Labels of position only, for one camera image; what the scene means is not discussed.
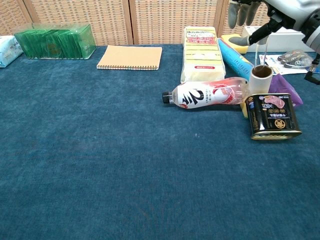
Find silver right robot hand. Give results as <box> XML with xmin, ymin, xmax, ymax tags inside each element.
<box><xmin>227</xmin><ymin>0</ymin><xmax>316</xmax><ymax>47</ymax></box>

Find clear glass bottle white cap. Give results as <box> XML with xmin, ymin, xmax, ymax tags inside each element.
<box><xmin>254</xmin><ymin>34</ymin><xmax>270</xmax><ymax>67</ymax></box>

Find white power strip box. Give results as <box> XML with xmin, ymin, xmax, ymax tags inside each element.
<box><xmin>241</xmin><ymin>24</ymin><xmax>320</xmax><ymax>53</ymax></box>

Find correction tape blister pack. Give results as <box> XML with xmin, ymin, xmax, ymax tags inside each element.
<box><xmin>259</xmin><ymin>49</ymin><xmax>317</xmax><ymax>76</ymax></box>

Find yellow sponge block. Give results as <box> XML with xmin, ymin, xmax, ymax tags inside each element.
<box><xmin>221</xmin><ymin>33</ymin><xmax>249</xmax><ymax>55</ymax></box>

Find purple packet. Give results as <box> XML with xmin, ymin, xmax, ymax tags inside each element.
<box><xmin>268</xmin><ymin>73</ymin><xmax>304</xmax><ymax>108</ymax></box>

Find white paper roll cardboard core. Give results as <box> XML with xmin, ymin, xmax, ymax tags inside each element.
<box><xmin>250</xmin><ymin>63</ymin><xmax>274</xmax><ymax>96</ymax></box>

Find yellow sponge multipack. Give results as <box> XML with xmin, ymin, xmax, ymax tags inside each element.
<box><xmin>180</xmin><ymin>26</ymin><xmax>227</xmax><ymax>85</ymax></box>

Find black luncheon meat can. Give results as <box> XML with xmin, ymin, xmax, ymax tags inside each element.
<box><xmin>244</xmin><ymin>93</ymin><xmax>303</xmax><ymax>141</ymax></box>

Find small yellow sponge piece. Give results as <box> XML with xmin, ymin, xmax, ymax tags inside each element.
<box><xmin>239</xmin><ymin>101</ymin><xmax>250</xmax><ymax>119</ymax></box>

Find woven wooden folding screen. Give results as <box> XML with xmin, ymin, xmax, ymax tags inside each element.
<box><xmin>0</xmin><ymin>0</ymin><xmax>320</xmax><ymax>47</ymax></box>

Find pink white drink bottle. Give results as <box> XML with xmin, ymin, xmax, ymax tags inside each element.
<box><xmin>162</xmin><ymin>76</ymin><xmax>252</xmax><ymax>110</ymax></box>

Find kraft spiral notebook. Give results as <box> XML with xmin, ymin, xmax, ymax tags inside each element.
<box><xmin>96</xmin><ymin>45</ymin><xmax>163</xmax><ymax>71</ymax></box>

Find dark blue table cloth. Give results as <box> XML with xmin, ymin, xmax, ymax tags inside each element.
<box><xmin>0</xmin><ymin>44</ymin><xmax>320</xmax><ymax>240</ymax></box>

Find clear box green tea bags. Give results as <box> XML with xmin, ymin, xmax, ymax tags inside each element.
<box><xmin>13</xmin><ymin>22</ymin><xmax>97</xmax><ymax>60</ymax></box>

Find light blue wet wipes pack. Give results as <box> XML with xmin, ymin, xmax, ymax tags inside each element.
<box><xmin>0</xmin><ymin>35</ymin><xmax>24</xmax><ymax>69</ymax></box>

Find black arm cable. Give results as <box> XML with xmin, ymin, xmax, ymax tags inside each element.
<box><xmin>304</xmin><ymin>53</ymin><xmax>320</xmax><ymax>86</ymax></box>

